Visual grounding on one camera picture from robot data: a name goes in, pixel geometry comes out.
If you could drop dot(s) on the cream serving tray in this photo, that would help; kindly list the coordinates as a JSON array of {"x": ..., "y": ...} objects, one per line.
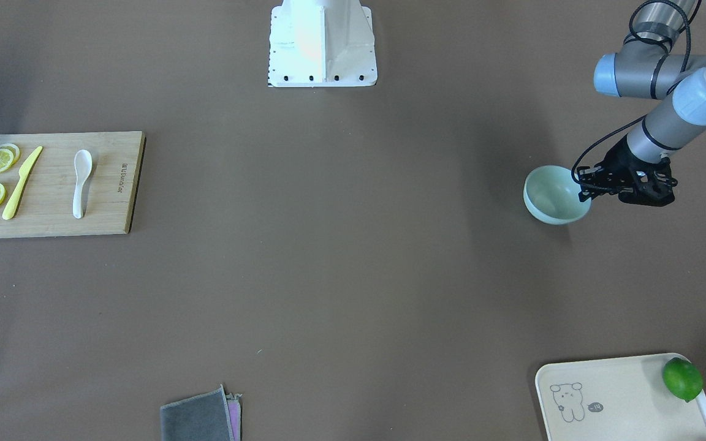
[{"x": 621, "y": 398}]

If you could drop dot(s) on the yellow plastic knife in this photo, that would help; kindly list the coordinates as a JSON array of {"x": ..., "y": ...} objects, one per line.
[{"x": 11, "y": 207}]

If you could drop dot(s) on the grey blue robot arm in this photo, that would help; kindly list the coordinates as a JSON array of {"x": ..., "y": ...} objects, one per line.
[{"x": 654, "y": 63}]

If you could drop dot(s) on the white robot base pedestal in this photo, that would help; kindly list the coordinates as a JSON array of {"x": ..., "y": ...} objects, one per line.
[{"x": 321, "y": 44}]

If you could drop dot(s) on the white ceramic spoon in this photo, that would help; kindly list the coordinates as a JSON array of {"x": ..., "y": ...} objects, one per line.
[{"x": 83, "y": 164}]

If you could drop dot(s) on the mint green bowl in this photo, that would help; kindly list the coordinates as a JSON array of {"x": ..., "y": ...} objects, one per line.
[{"x": 551, "y": 196}]

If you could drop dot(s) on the green lime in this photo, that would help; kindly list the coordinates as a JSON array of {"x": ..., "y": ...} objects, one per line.
[{"x": 682, "y": 379}]

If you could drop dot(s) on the grey folded cloth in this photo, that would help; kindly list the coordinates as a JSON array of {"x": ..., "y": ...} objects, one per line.
[{"x": 210, "y": 416}]

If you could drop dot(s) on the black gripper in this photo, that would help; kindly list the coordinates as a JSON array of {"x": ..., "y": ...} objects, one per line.
[{"x": 617, "y": 163}]

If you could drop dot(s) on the wooden cutting board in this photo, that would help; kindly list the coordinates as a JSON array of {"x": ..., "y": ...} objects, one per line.
[{"x": 108, "y": 196}]

